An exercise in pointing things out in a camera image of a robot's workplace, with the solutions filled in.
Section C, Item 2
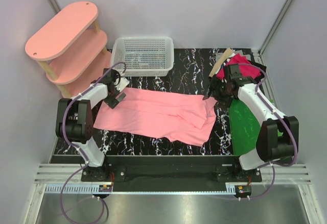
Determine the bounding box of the light pink t-shirt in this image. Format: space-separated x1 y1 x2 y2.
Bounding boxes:
94 88 216 146

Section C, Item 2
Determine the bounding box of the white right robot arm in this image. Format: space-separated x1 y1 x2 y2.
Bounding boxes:
203 64 299 182

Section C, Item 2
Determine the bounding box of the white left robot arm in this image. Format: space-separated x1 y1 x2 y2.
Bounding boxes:
55 68 129 181

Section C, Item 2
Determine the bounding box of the black folded t-shirt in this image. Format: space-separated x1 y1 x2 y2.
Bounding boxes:
249 61 267 83

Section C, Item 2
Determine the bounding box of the pink three-tier wooden shelf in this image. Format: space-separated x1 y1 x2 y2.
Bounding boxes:
25 1 111 98

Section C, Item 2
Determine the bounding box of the beige folded cloth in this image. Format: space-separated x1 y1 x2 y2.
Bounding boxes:
209 48 233 78

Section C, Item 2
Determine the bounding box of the grey cloth piece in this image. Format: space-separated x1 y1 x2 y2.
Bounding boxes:
216 53 225 60

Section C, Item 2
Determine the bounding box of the white plastic mesh basket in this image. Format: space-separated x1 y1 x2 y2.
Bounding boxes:
110 37 174 77

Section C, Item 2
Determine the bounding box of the magenta folded t-shirt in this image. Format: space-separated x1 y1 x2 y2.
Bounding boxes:
216 54 251 80

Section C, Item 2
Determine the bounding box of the white slotted cable duct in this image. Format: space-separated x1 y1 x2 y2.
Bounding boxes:
45 184 112 194

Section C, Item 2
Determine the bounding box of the green cutting mat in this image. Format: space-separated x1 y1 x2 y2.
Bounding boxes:
228 99 294 165

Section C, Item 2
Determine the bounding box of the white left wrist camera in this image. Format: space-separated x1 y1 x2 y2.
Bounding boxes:
115 77 130 92

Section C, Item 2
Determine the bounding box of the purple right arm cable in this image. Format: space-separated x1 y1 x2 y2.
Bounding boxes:
222 64 299 201

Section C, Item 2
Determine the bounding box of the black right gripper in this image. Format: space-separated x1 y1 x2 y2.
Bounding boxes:
202 76 233 109

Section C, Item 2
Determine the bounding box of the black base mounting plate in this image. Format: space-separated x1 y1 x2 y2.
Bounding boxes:
81 156 262 194

